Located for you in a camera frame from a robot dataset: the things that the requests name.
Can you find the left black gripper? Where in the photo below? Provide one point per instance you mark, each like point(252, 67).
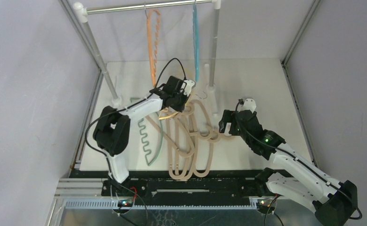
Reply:
point(181, 108)

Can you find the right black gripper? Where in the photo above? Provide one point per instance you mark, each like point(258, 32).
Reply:
point(228, 121)

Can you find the yellow wire hanger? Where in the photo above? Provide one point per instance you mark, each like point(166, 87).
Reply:
point(198, 93)

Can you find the orange wire hanger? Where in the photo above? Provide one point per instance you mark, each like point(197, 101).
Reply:
point(153, 22)

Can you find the blue wire hanger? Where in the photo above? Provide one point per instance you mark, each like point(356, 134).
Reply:
point(196, 42)

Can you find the beige plastic hanger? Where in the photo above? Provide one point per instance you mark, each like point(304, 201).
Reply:
point(205, 149)
point(211, 135)
point(181, 147)

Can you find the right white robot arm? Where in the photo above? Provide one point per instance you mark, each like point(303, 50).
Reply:
point(331, 201)

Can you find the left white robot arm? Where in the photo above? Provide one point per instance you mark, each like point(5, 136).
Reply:
point(112, 130)

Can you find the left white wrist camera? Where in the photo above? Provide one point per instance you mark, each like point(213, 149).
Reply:
point(188, 86)

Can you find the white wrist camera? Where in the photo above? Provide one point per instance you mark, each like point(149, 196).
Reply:
point(188, 86)
point(247, 104)

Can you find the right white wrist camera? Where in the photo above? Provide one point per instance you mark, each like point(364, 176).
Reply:
point(247, 104)

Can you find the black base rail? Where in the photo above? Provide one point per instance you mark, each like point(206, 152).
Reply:
point(218, 188)

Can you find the white clothes rack frame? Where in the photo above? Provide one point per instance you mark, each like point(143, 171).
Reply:
point(82, 14)

